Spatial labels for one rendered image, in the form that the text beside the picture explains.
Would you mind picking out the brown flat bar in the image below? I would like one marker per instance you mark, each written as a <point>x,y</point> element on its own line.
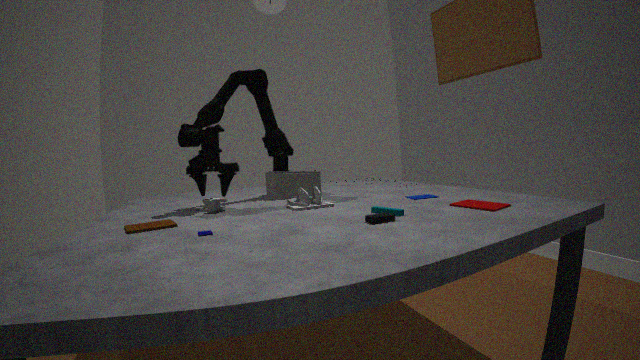
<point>149,226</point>

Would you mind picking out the teal flat bar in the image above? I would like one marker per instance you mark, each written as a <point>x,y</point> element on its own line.
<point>380,209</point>

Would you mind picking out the red flat plate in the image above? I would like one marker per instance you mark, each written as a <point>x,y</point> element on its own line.
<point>481,205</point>

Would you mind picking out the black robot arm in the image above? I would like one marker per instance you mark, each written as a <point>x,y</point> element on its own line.
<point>274,141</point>

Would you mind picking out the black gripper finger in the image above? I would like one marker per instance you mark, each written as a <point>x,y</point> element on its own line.
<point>201,180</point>
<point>225,180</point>

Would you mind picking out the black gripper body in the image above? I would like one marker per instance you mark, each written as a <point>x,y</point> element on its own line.
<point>222,168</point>

